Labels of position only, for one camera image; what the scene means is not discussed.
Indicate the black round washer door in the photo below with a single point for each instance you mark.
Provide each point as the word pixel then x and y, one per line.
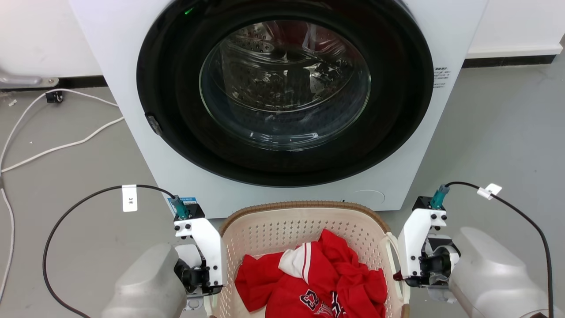
pixel 176 66

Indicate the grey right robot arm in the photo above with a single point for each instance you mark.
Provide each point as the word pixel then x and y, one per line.
pixel 490 274

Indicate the printed washer label sticker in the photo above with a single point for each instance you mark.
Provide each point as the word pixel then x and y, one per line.
pixel 441 77

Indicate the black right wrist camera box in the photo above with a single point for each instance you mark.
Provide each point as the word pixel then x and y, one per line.
pixel 423 204

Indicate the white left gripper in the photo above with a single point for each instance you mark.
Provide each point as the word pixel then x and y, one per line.
pixel 207 247

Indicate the white front-load washing machine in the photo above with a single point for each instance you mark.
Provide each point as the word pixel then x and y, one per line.
pixel 410 132

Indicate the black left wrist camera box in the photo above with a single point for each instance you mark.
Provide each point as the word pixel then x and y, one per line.
pixel 194 208

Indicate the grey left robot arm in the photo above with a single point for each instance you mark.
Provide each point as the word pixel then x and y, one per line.
pixel 145 287

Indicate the small black floor plug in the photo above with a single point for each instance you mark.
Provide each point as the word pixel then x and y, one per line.
pixel 54 96

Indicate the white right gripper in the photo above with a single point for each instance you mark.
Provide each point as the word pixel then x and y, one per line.
pixel 412 247

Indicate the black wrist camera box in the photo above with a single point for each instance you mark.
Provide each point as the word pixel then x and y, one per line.
pixel 423 204
pixel 194 208

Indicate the red baseball jersey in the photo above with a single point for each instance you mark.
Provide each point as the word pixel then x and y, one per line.
pixel 335 274

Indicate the beige perforated laundry basket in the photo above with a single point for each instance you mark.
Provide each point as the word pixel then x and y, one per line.
pixel 273 234

